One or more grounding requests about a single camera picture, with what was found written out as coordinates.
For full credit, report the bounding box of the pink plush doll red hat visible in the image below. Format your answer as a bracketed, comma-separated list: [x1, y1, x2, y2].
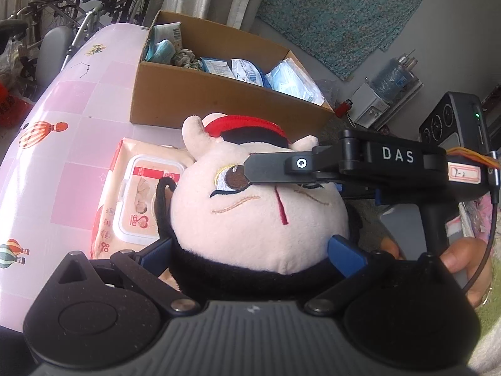
[155, 113, 362, 302]

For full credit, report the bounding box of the blue face mask pack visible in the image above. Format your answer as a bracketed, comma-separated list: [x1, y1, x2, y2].
[266, 58, 324, 105]

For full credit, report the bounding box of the blue white wipes pack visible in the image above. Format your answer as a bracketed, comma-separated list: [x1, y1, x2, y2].
[229, 59, 264, 87]

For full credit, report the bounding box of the light blue wipes pack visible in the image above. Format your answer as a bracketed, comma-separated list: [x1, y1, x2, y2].
[200, 58, 235, 79]

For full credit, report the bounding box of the right hand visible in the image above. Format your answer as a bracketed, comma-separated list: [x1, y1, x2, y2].
[380, 237, 493, 308]

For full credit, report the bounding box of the pink baby wipes pack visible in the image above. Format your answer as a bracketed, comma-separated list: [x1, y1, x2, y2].
[90, 138, 194, 259]

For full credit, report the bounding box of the white water dispenser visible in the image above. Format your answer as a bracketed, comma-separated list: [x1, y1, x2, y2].
[348, 82, 390, 129]

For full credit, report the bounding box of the red thermos flask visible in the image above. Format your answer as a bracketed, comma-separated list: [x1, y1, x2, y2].
[334, 99, 352, 118]

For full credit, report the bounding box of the blue water bottle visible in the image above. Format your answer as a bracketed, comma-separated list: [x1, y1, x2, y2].
[369, 58, 412, 100]

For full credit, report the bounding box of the brown cardboard box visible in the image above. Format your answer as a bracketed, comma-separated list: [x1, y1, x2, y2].
[130, 11, 334, 138]

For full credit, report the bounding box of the green fabric scrunchie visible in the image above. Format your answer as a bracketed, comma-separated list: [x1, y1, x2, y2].
[171, 49, 203, 71]

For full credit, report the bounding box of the teal cleaning cloth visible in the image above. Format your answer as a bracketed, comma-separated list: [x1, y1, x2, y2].
[145, 39, 176, 65]

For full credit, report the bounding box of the white tissue package barcode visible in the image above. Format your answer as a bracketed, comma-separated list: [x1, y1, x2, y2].
[153, 22, 183, 52]

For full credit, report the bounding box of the red plastic bag on floor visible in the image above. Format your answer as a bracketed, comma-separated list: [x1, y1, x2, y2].
[0, 84, 33, 129]

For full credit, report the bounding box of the grey wheelchair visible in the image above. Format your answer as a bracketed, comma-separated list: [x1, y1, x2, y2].
[1, 0, 151, 88]

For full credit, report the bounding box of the teal floral wall cloth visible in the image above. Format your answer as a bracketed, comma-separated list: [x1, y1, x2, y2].
[257, 0, 422, 81]

